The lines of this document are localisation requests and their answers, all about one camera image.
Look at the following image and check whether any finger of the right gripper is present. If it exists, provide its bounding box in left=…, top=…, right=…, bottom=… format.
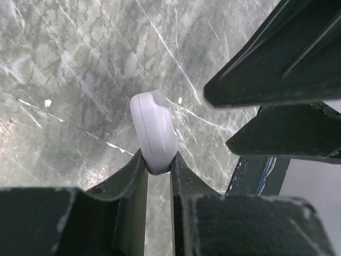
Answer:
left=204, top=0, right=340, bottom=107
left=226, top=102, right=340, bottom=157

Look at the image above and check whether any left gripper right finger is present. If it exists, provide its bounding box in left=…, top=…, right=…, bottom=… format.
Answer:
left=170, top=153, right=336, bottom=255

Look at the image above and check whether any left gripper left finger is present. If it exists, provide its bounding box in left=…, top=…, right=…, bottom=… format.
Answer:
left=1, top=151, right=148, bottom=255

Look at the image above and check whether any white remote control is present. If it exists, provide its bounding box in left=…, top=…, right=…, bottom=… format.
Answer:
left=130, top=90, right=179, bottom=175

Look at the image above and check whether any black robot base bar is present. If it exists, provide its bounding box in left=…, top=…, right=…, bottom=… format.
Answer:
left=225, top=155, right=290, bottom=196

